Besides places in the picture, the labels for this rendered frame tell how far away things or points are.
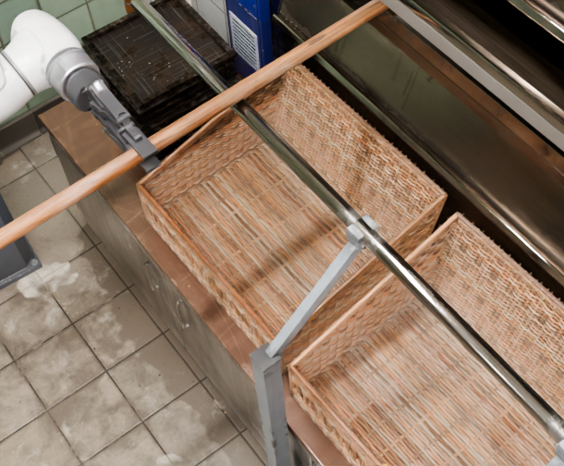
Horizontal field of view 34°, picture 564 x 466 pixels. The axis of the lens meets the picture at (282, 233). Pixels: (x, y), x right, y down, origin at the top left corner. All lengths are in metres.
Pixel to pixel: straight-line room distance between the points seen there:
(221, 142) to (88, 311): 0.85
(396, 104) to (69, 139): 0.95
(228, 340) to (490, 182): 0.70
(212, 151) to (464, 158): 0.68
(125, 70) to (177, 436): 1.04
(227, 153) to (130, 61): 0.33
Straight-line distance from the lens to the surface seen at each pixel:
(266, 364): 1.66
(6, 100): 1.80
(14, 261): 2.94
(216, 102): 1.68
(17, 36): 1.84
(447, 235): 2.00
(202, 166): 2.29
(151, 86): 2.24
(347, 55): 2.05
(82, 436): 2.71
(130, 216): 2.32
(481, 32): 1.51
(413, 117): 1.95
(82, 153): 2.47
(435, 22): 1.49
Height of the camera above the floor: 2.46
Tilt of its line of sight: 57 degrees down
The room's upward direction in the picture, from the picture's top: 4 degrees counter-clockwise
